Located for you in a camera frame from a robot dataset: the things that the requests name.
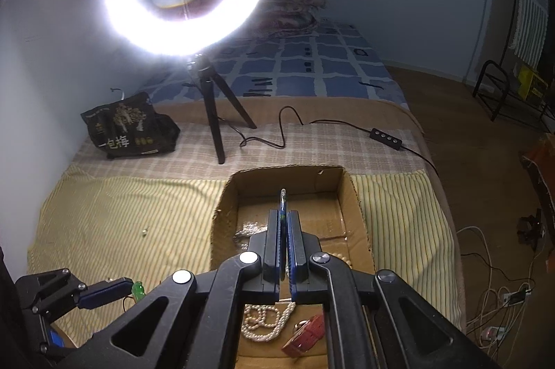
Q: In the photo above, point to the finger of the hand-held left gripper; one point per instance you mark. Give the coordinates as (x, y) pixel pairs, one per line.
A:
(104, 293)

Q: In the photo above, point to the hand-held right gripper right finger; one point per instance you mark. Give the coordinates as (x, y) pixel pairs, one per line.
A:
(298, 260)

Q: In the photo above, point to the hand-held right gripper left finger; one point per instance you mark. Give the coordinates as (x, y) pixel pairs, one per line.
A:
(273, 256)

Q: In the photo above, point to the brown cardboard box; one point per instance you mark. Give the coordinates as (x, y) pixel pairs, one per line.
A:
(303, 195)

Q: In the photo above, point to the yellow striped sheet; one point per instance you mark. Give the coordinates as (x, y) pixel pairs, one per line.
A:
(108, 213)

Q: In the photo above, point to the beige plaid blanket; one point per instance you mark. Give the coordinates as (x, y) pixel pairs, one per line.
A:
(347, 152)

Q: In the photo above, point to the black tripod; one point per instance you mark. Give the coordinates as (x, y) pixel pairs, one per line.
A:
(217, 126)

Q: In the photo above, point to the black snack bag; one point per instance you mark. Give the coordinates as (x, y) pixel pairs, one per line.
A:
(130, 130)

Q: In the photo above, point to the blue patterned bed sheet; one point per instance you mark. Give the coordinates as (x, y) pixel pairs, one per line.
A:
(329, 65)

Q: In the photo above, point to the white plug adapter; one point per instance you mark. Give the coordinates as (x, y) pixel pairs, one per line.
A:
(493, 333)

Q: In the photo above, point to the white power strip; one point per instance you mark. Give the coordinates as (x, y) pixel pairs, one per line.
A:
(518, 295)

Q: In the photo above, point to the black device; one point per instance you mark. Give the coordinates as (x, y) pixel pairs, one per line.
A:
(529, 230)

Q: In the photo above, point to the rolled floral quilt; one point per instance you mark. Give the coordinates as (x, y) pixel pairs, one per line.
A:
(295, 5)

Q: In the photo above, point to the orange patterned cloth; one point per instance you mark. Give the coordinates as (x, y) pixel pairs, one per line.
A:
(542, 165)

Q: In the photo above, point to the black metal shelf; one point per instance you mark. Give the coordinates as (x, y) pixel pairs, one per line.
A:
(494, 87)

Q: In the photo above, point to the yellow box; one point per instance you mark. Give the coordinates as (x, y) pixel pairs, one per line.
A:
(532, 83)

